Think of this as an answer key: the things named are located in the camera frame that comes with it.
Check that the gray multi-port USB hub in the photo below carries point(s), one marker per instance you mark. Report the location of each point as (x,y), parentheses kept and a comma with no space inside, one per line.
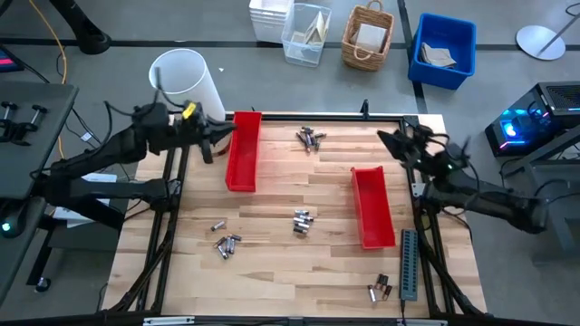
(409,267)

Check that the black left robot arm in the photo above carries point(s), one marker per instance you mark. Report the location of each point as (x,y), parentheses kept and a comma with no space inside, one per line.
(104,149)

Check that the black mouse with green light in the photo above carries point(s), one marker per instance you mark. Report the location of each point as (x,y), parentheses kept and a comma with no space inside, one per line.
(9,225)

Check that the yellow tape tag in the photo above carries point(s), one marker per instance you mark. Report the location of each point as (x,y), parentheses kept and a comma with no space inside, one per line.
(189,110)

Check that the red plastic bin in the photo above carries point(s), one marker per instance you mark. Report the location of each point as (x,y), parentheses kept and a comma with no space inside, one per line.
(372,208)
(244,154)

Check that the blue plastic bin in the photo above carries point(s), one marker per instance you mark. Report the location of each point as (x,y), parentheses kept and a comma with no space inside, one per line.
(426,77)

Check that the wicker basket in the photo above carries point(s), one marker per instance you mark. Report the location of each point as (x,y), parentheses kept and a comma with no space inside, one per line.
(362,63)

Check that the gray metal stand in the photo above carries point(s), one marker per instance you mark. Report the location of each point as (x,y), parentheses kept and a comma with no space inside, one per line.
(557,181)

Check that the white cylindrical bucket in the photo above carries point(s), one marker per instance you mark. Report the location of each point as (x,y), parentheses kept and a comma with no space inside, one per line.
(181,72)

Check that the small black clamp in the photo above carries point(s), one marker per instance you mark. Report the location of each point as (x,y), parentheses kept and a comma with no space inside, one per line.
(364,108)

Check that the black stand leg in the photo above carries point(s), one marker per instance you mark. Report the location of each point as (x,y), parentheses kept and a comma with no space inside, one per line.
(86,36)

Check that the clear plastic bin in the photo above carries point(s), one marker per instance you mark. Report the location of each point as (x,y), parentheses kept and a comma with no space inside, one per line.
(294,50)

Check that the beige cardboard pieces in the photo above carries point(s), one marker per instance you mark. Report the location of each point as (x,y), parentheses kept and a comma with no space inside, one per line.
(317,29)

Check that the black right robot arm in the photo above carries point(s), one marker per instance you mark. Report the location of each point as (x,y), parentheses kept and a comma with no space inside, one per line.
(494,201)

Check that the black desk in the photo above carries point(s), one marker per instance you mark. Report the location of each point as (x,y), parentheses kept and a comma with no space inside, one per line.
(18,262)

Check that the screen with red glow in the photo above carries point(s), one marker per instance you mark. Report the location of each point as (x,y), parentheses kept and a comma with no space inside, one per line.
(6,59)

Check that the silver metal bracket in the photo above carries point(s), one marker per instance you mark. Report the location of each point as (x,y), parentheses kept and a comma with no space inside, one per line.
(168,320)
(421,322)

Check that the black aluminium frame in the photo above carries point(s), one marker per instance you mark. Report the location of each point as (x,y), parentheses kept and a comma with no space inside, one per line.
(335,117)

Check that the beige square card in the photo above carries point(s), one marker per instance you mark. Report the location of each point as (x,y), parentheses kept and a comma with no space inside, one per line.
(370,37)

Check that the white stacked plastic bins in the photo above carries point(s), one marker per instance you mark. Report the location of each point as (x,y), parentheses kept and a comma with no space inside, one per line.
(267,20)

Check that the dark gray desk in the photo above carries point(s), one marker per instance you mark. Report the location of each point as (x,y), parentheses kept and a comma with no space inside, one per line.
(27,149)

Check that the white paper sheet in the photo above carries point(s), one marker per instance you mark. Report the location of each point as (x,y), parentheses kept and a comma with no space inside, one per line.
(102,177)

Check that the black computer with lights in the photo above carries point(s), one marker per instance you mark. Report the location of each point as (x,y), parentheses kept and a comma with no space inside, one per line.
(557,97)

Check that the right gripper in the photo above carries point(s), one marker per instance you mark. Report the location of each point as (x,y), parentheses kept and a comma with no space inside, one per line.
(421,149)

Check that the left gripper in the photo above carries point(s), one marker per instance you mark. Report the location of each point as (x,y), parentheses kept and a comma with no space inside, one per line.
(192,127)

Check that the round gray stand base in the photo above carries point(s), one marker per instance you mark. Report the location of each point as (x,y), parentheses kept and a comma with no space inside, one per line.
(534,41)

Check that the black caster wheel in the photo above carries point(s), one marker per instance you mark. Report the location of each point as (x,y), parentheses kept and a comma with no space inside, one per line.
(43,284)

